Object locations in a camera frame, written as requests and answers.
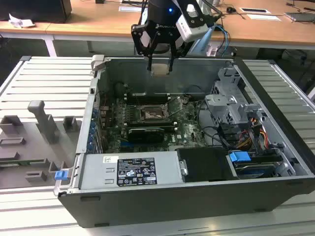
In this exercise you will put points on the white paper sheet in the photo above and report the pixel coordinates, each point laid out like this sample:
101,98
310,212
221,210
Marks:
264,17

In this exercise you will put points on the CPU socket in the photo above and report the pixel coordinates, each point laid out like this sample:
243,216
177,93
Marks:
151,113

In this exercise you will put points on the grey parts rack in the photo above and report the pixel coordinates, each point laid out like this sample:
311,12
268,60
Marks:
27,137

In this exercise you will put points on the crumpled white paper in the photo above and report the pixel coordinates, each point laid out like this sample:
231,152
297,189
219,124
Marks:
19,22

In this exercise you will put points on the black plastic shroud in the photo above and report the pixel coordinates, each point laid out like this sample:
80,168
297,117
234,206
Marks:
204,164

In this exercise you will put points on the grey metal drive cage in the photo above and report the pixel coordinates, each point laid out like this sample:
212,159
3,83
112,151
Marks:
221,105

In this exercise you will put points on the green motherboard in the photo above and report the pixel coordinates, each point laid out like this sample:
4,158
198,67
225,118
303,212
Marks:
189,132

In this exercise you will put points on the wooden desk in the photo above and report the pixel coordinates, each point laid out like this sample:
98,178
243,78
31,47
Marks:
98,22

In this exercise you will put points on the grey case corner latch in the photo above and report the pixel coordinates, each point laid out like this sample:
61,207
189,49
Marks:
98,62

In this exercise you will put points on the silver square CPU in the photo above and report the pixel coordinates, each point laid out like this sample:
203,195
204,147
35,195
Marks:
160,69

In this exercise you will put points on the grey power supply unit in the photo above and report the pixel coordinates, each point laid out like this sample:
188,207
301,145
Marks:
96,172

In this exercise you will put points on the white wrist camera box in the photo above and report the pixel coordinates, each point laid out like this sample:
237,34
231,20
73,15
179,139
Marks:
189,30

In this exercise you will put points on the black computer mouse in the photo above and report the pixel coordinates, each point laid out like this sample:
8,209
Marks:
230,9

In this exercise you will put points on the green RAM stick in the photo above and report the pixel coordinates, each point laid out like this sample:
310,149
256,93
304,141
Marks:
19,162

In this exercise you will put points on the grey laptop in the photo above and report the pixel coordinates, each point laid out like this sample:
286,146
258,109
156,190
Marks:
301,17

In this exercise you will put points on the black open PC case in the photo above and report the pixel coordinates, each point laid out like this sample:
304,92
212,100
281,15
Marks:
172,206

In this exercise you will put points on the black RAM slot bank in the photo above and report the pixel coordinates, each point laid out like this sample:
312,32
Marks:
147,125
147,97

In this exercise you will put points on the hard disk in blue carrier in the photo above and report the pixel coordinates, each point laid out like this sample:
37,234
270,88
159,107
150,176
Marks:
240,156

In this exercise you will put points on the blue case latch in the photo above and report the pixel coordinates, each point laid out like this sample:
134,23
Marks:
60,175

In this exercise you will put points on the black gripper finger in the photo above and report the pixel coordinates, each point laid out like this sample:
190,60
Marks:
179,46
137,37

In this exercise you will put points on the black box on desk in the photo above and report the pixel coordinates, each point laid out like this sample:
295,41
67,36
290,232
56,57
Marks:
34,9

